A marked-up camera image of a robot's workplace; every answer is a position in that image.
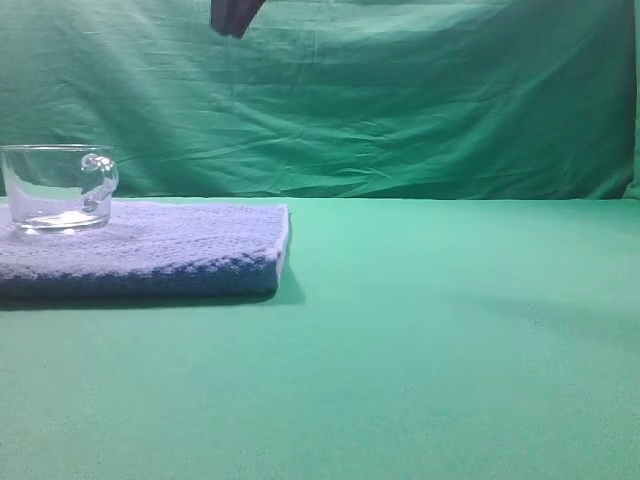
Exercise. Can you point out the green backdrop cloth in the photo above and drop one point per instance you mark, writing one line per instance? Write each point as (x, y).
(526, 100)

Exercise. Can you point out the transparent glass cup with handle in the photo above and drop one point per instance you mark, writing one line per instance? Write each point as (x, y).
(58, 187)

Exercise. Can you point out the folded blue towel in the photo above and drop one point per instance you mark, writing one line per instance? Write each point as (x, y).
(151, 249)

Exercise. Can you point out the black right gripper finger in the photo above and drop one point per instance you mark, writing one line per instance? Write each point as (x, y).
(233, 17)

